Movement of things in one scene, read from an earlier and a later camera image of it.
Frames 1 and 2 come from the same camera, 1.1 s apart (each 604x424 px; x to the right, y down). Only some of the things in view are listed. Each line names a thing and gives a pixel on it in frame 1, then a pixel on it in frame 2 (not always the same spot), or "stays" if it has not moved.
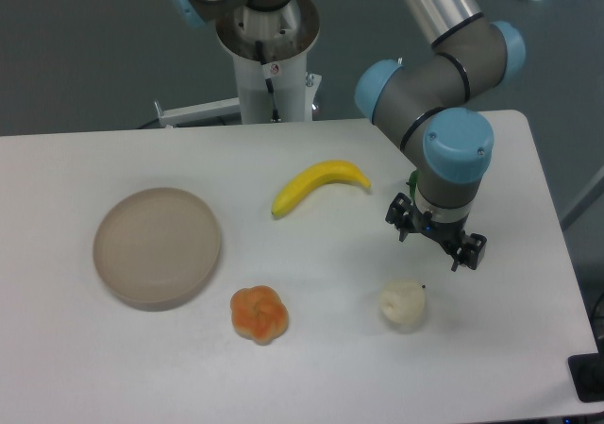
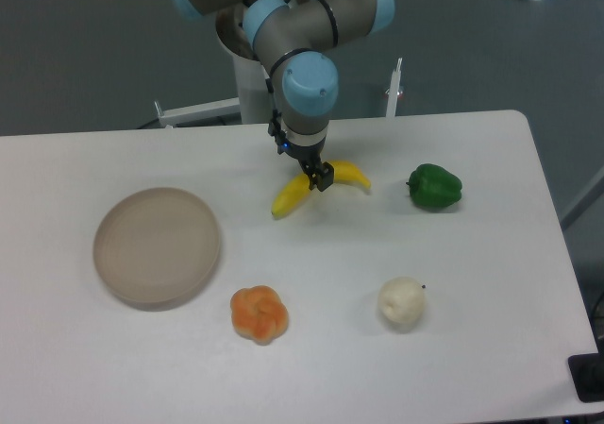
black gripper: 401,214 to 308,155
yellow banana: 330,171 stays
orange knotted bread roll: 259,314 stays
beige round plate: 154,247 stays
